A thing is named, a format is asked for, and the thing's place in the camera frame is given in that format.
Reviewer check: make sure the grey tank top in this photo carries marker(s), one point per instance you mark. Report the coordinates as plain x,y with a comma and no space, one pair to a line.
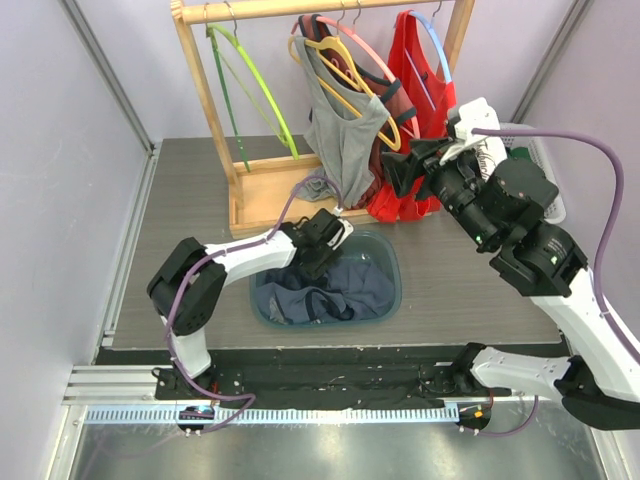
344,125

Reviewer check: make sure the white slotted cable duct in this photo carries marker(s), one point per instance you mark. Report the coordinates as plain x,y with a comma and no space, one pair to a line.
203,415

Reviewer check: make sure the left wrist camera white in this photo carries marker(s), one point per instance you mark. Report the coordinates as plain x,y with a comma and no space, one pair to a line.
344,231

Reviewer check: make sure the dark green hanger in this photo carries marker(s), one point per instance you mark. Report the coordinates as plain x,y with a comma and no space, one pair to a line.
218,58

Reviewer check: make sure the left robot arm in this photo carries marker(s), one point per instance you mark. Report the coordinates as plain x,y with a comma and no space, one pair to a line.
187,287

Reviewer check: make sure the aluminium frame post left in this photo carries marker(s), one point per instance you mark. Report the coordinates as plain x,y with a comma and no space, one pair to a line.
92,46

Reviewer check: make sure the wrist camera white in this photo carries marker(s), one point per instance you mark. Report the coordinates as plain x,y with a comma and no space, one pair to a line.
465,123
344,231

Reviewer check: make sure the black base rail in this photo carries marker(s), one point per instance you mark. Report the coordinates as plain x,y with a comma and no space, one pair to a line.
327,378

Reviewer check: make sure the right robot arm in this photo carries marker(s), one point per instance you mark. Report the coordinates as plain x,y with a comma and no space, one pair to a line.
499,200

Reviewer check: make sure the folded green shirt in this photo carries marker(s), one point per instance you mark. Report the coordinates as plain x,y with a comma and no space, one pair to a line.
520,153

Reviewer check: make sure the lime green hanger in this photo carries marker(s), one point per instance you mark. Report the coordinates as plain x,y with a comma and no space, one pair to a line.
275,120

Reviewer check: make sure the yellow hanger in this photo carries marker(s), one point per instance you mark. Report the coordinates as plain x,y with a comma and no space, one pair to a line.
354,79

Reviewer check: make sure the red tank top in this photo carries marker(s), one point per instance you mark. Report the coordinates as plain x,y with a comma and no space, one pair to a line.
431,96

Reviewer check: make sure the aluminium frame post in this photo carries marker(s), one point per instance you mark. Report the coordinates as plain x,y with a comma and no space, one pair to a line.
569,25
92,46

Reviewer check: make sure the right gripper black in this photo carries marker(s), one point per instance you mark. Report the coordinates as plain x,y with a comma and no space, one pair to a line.
426,164

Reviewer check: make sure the light blue hanger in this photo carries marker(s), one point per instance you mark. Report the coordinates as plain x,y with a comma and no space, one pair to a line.
444,63

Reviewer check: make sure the maroon tank top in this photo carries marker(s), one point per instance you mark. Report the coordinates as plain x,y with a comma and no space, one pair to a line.
375,169

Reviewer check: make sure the pink hanger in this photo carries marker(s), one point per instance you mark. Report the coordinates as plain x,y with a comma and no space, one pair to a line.
375,73

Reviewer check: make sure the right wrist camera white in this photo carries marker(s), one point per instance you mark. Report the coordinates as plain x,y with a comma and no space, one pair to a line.
465,123

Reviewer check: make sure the wooden clothes rack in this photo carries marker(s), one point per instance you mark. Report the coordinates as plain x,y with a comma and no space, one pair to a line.
256,192

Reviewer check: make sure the navy blue tank top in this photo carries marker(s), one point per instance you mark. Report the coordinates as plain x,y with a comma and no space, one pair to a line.
349,291

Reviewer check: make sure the white plastic basket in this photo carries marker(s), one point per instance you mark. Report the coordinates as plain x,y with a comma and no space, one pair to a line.
556,212

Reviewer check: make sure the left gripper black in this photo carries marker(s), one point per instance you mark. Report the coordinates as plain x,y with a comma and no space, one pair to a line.
315,270

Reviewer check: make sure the aluminium frame post right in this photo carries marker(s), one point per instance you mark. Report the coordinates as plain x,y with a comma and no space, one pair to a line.
569,25

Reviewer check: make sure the teal plastic bin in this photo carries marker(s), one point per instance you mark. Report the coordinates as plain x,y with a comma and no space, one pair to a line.
360,246

